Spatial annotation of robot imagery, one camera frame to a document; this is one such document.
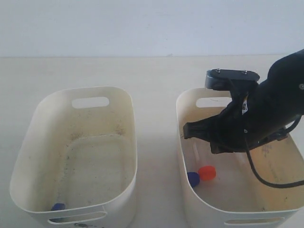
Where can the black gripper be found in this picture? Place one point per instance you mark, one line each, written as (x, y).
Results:
(261, 120)

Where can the orange-capped tube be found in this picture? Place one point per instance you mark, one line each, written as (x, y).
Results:
(207, 173)

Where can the blue-capped tube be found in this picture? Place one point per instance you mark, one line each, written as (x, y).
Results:
(193, 178)
(58, 206)

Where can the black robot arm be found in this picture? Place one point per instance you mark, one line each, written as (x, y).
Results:
(285, 77)

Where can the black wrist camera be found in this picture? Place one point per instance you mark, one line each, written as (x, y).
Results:
(223, 79)

